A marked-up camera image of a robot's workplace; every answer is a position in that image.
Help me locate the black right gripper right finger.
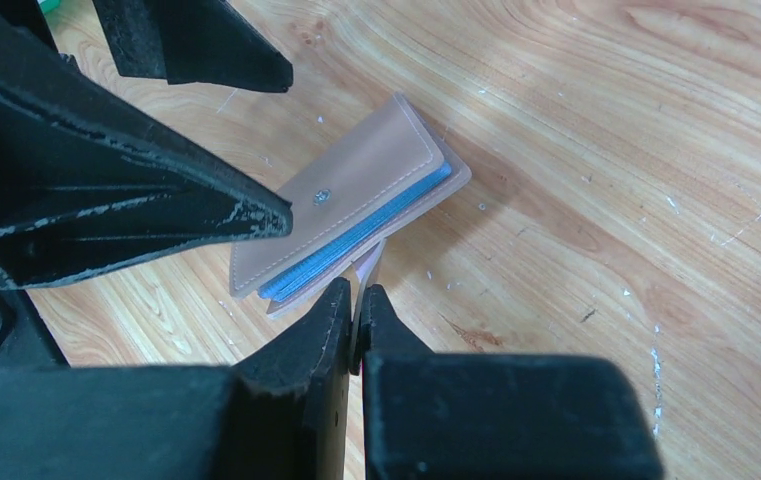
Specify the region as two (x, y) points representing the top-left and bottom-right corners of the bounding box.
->
(359, 285), (665, 479)

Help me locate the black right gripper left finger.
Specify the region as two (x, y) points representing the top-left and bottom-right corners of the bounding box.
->
(210, 278), (352, 479)

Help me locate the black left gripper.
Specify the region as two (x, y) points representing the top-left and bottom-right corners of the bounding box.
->
(0, 1), (293, 371)

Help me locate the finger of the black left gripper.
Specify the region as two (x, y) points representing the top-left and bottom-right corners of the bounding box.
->
(93, 0), (294, 93)

